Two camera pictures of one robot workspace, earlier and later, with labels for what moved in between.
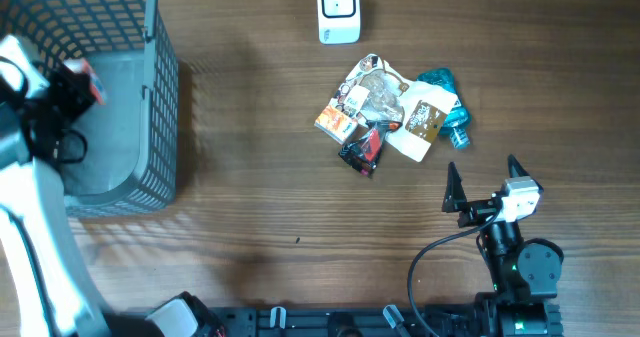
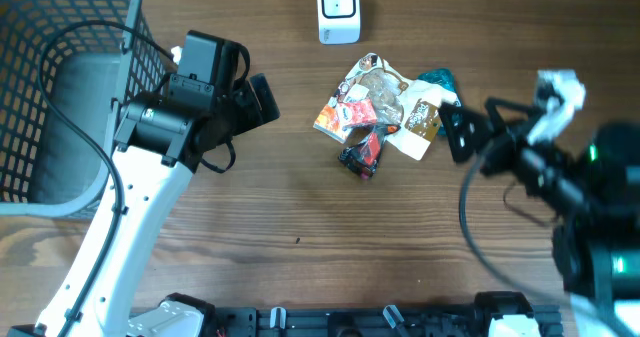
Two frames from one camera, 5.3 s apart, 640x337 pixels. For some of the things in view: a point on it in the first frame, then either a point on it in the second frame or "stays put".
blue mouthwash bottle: [458, 119] stays put
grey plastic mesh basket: [131, 139] stays put
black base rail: [349, 322] stays put
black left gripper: [74, 86] -> [251, 117]
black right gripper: [475, 210] -> [508, 137]
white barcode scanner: [338, 10] stays put
